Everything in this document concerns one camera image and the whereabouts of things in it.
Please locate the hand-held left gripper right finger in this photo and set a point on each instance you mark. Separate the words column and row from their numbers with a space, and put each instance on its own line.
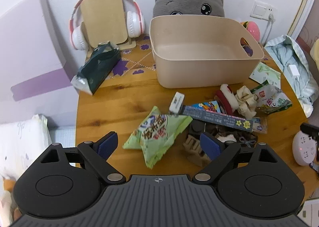
column 210, row 146

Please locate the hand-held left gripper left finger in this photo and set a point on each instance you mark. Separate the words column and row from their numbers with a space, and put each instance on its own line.
column 109, row 143

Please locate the brown and white plush pouch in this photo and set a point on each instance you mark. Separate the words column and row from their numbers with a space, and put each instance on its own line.
column 226, row 137

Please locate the long colourful blue box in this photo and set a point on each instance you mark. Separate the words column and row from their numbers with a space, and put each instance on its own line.
column 216, row 117

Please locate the light green snack bag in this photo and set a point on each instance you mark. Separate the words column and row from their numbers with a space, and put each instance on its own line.
column 154, row 137

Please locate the red and white plush accessory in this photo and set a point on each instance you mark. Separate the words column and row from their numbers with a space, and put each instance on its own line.
column 224, row 97

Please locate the small white and blue box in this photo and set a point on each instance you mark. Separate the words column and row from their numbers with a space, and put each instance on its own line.
column 177, row 102

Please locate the cream scrunchie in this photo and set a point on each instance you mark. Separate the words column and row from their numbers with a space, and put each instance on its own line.
column 245, row 102

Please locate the beige plastic storage bin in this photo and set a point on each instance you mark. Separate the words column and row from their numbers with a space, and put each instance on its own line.
column 199, row 72

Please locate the green and white snack packet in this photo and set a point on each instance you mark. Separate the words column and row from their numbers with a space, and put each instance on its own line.
column 274, row 100

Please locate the brown hair claw clip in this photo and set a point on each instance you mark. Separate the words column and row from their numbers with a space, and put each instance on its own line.
column 193, row 151

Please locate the wooden desk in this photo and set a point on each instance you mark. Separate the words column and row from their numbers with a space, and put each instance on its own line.
column 119, row 107

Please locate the light blue bed sheet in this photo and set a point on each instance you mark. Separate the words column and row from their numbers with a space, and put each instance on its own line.
column 63, row 139

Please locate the dark green tissue pack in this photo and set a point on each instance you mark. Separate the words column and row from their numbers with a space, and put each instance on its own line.
column 99, row 67

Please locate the orange mat with purple flowers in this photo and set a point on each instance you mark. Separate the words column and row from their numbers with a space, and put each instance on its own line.
column 134, row 63

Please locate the white pillow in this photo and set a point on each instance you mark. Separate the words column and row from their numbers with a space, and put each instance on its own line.
column 20, row 142

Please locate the round white power strip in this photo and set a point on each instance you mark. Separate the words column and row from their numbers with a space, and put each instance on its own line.
column 302, row 151

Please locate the flat green and white packet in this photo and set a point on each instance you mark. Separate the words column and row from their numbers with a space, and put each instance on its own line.
column 266, row 72

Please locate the black plug adapter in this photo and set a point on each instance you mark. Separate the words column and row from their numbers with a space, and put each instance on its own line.
column 310, row 129

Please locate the white charger block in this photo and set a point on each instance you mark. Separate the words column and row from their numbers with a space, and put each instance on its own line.
column 293, row 70

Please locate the white cabinet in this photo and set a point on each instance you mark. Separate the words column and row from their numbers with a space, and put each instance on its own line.
column 310, row 213

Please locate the lilac and white panel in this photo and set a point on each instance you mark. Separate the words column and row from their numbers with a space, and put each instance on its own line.
column 30, row 50

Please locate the pink burger toy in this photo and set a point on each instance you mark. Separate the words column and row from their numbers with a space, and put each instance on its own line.
column 254, row 30

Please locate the red and white headphones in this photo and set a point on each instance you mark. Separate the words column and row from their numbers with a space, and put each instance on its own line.
column 135, row 21

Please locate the wooden headphone stand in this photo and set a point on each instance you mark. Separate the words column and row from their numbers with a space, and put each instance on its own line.
column 102, row 17

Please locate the light blue cloth bundle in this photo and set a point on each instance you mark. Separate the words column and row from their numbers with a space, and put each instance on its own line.
column 302, row 52

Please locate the white wall socket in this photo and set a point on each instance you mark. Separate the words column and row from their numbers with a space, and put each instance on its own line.
column 259, row 9

